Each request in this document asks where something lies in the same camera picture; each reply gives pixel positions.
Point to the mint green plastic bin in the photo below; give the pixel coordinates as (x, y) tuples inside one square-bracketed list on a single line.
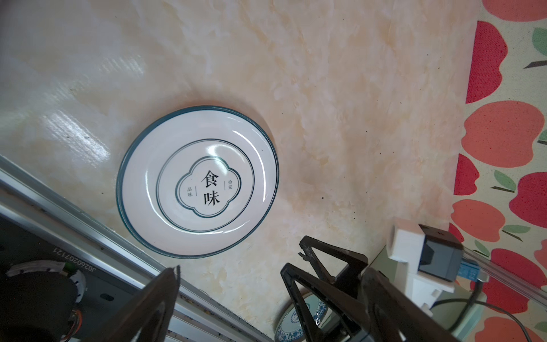
[(446, 314)]

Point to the white plate black line pattern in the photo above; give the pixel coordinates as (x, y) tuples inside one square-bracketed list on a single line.
[(197, 182)]

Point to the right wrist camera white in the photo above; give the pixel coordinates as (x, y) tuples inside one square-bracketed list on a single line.
[(429, 260)]

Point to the teal blue patterned plate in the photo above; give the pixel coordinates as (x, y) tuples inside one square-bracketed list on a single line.
[(288, 327)]

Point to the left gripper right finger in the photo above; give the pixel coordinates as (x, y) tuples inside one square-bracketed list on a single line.
[(393, 317)]

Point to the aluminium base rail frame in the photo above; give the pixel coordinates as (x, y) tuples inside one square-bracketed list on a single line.
[(38, 225)]

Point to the right aluminium frame post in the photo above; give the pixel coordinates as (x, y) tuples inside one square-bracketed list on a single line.
[(509, 279)]

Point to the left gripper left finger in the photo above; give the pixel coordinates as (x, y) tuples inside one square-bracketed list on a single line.
[(147, 315)]

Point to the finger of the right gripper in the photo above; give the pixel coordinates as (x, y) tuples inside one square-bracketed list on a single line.
[(352, 313), (337, 260)]

